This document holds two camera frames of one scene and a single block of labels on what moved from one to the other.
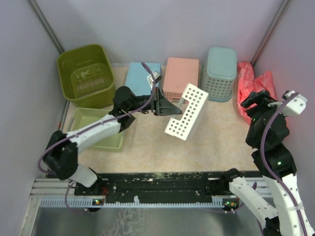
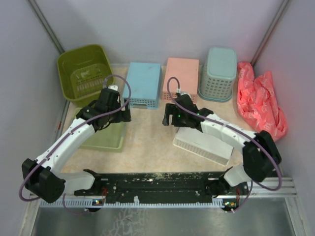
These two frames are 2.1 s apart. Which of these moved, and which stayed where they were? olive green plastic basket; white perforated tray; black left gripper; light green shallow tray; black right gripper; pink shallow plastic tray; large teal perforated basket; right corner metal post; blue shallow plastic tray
Moved: white perforated tray; black left gripper; black right gripper
Stayed: blue shallow plastic tray; olive green plastic basket; large teal perforated basket; pink shallow plastic tray; right corner metal post; light green shallow tray
